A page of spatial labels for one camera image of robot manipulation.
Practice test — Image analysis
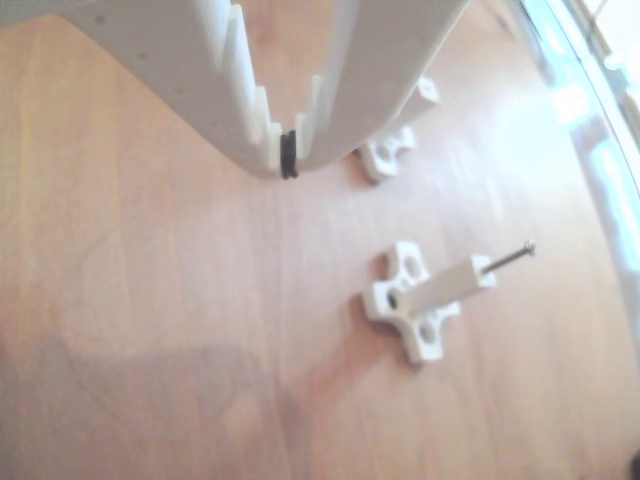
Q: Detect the silver metal screw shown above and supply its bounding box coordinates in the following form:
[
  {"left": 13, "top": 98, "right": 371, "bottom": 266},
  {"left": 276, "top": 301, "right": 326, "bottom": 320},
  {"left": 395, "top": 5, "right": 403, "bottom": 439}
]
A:
[{"left": 481, "top": 240, "right": 538, "bottom": 276}]

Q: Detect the white cross-base post stand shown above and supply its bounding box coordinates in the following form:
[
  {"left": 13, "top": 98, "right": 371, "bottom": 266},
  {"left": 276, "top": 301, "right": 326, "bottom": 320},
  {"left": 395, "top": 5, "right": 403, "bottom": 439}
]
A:
[
  {"left": 361, "top": 239, "right": 499, "bottom": 369},
  {"left": 355, "top": 74, "right": 442, "bottom": 186}
]

